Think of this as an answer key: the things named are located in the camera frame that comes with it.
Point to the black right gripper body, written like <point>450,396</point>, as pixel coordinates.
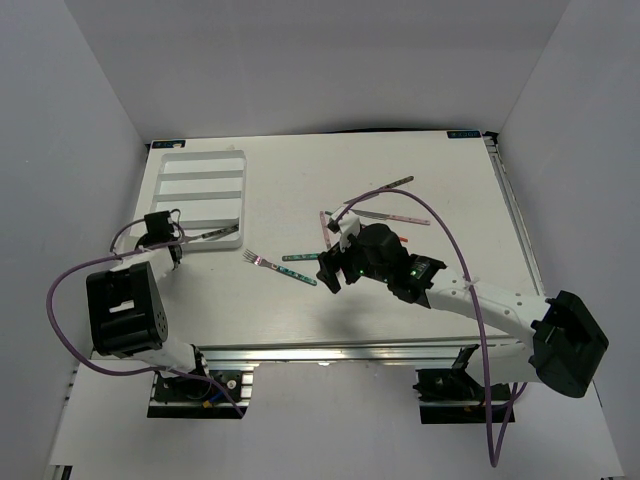
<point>352,262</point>

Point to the pink handled spoon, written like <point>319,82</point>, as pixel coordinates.
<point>325,230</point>

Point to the green handled fork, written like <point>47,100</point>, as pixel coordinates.
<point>260,261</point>

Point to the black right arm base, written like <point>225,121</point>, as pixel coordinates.
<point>449,396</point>

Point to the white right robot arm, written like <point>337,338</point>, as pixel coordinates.
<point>558,341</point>

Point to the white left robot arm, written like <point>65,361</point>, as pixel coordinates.
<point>126,312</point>

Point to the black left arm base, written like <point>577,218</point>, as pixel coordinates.
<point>175,397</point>

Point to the white cutlery tray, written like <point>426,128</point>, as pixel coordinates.
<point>207,188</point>

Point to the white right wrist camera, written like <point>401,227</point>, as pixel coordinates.
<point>346,224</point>

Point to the pink handled knife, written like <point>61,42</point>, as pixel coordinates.
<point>390,217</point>

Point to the aluminium table frame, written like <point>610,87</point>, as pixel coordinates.
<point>103,434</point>

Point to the green handled spoon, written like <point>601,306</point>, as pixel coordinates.
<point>300,257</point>

